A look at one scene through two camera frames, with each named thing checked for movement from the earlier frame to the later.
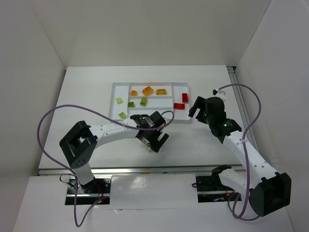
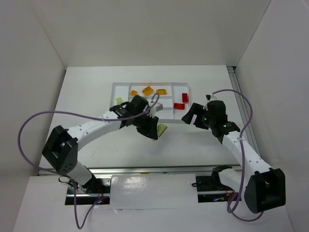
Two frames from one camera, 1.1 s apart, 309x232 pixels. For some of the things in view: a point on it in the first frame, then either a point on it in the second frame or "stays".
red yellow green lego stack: (185, 97) stays
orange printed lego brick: (162, 92) stays
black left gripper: (159, 142) to (147, 124)
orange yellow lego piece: (147, 91) stays
